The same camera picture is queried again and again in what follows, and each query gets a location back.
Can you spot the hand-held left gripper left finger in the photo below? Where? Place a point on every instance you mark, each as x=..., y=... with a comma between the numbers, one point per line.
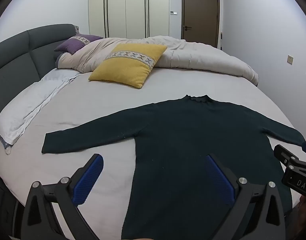
x=89, y=177

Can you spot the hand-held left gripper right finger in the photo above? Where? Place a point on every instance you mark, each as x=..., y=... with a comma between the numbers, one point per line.
x=219, y=177

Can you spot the dark green sweater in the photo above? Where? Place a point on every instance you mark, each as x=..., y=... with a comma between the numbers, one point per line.
x=188, y=135

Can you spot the bed with grey headboard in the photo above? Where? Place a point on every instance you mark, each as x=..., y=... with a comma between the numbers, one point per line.
x=105, y=105

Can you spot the white pillow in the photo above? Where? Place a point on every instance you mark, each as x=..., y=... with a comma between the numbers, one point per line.
x=10, y=120

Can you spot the yellow patterned pillow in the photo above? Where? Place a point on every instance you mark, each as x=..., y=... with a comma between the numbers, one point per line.
x=128, y=65

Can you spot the beige duvet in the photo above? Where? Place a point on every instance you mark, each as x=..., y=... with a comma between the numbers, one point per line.
x=193, y=55

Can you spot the purple patterned pillow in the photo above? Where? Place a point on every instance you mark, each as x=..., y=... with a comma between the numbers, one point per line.
x=73, y=45

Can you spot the brown door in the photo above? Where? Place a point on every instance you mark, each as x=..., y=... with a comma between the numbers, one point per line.
x=200, y=12

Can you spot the cream wardrobe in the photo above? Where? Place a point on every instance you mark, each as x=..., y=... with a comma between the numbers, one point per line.
x=133, y=7

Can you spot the beige wall socket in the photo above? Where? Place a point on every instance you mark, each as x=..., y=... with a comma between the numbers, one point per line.
x=290, y=59

